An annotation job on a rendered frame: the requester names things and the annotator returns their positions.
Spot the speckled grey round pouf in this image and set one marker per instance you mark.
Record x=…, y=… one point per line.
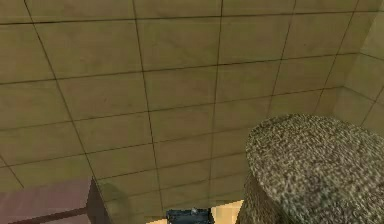
x=316, y=170

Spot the reddish brown wooden cabinet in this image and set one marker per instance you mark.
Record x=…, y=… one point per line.
x=46, y=203

